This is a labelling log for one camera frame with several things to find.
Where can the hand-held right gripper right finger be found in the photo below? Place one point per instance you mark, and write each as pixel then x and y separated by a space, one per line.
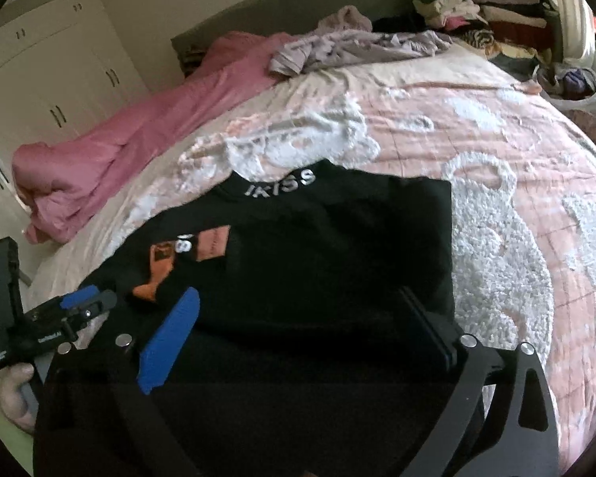
pixel 429 330

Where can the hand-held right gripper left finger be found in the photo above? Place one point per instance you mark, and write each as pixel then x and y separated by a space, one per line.
pixel 169 343

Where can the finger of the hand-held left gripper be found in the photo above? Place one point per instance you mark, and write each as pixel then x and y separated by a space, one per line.
pixel 79 299
pixel 102 303

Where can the black sweater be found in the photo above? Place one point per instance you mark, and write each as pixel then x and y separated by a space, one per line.
pixel 328 258

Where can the pile of folded clothes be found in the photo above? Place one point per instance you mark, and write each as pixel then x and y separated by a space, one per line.
pixel 496 10

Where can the person's left hand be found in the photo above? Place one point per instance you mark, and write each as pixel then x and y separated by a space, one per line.
pixel 12 397

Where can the light green cloth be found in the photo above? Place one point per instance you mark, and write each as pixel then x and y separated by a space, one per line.
pixel 10 444

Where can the pink patterned bedspread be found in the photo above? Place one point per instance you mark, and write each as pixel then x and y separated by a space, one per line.
pixel 477 134

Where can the pink duvet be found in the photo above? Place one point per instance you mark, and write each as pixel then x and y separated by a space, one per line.
pixel 179 109

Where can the white wardrobe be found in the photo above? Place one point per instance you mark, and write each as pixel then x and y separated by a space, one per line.
pixel 44 74

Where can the white plastic bag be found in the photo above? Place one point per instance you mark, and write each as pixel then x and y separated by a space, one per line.
pixel 576 87

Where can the lilac garment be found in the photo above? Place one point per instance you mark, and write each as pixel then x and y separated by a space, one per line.
pixel 357 47

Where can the dark cloth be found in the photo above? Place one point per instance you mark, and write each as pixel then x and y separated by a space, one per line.
pixel 397 24

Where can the mauve fuzzy garment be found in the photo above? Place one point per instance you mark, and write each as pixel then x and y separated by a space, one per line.
pixel 347 17

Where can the white curtain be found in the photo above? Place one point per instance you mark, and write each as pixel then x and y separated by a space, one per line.
pixel 571 20

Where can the grey-green headboard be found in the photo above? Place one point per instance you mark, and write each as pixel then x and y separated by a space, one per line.
pixel 278 5

